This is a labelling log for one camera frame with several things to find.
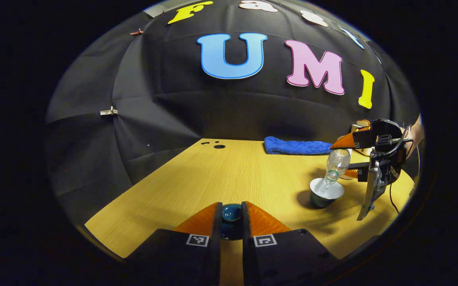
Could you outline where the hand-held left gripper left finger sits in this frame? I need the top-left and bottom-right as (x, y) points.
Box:
(127, 202), (223, 286)

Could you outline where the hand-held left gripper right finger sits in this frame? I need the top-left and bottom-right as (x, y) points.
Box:
(241, 201), (340, 286)

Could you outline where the clear plastic water bottle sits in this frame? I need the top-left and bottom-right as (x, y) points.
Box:
(324, 149), (351, 187)

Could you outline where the teal teacup lid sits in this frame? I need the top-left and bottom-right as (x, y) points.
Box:
(221, 203), (243, 241)

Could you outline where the white toaster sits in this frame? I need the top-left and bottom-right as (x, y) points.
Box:
(351, 124), (373, 157)

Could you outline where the blue folded towel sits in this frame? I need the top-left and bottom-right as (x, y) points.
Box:
(264, 136), (334, 155)

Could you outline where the black backdrop cloth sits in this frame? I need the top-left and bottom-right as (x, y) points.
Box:
(46, 0), (420, 223)

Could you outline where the black cable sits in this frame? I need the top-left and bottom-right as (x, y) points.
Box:
(389, 181), (400, 215)

